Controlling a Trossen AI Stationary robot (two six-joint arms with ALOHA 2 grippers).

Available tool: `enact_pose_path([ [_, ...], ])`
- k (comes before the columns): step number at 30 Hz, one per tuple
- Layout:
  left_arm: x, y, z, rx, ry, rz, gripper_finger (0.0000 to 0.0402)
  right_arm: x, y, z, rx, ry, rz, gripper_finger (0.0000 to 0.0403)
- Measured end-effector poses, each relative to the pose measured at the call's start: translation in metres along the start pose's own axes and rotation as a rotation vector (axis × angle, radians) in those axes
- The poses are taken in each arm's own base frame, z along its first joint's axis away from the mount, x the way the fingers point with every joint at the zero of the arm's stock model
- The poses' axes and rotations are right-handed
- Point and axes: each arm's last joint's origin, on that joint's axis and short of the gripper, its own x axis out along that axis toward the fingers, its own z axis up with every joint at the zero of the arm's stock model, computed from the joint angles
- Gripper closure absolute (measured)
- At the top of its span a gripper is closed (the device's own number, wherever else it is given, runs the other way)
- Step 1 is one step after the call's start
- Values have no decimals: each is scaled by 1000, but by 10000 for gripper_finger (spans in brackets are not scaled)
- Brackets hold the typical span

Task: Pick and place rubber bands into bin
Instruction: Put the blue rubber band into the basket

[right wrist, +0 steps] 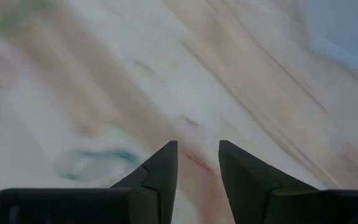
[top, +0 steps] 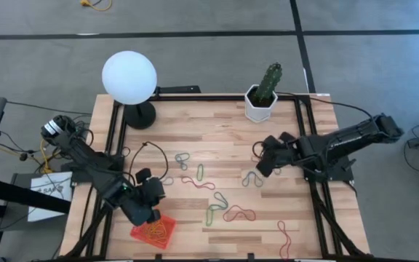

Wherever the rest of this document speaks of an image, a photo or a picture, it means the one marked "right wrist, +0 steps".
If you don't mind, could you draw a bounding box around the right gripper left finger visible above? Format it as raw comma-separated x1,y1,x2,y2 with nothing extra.
0,139,179,224

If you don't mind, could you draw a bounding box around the red rubber band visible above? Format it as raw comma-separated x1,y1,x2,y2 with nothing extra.
181,151,214,174

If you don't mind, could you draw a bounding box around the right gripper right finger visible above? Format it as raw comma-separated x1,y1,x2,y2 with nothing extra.
218,139,358,224

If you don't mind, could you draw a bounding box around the teal rubber band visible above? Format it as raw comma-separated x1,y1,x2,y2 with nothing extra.
55,147,142,183

